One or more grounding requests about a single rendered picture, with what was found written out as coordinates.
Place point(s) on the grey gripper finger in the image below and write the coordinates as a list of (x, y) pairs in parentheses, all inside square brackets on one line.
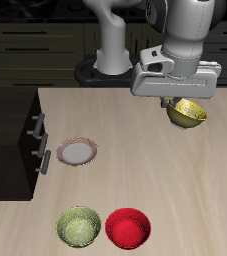
[(165, 102)]

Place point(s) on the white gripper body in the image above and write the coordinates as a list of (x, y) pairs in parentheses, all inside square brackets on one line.
[(175, 85)]

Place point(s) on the yellow bowl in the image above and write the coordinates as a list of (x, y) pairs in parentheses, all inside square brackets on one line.
[(188, 115)]

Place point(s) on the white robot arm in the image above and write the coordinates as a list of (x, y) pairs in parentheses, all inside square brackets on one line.
[(185, 30)]

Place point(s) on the red bowl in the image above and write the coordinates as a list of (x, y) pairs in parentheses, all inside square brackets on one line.
[(127, 228)]

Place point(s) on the green bowl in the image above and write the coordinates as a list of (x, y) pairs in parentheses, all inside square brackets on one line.
[(78, 226)]

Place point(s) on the dark wooden cabinet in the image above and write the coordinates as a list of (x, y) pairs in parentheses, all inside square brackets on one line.
[(8, 143)]

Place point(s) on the white plate with red rim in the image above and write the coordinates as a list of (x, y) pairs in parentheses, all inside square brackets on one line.
[(76, 152)]

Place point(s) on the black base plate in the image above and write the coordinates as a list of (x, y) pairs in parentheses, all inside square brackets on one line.
[(85, 74)]

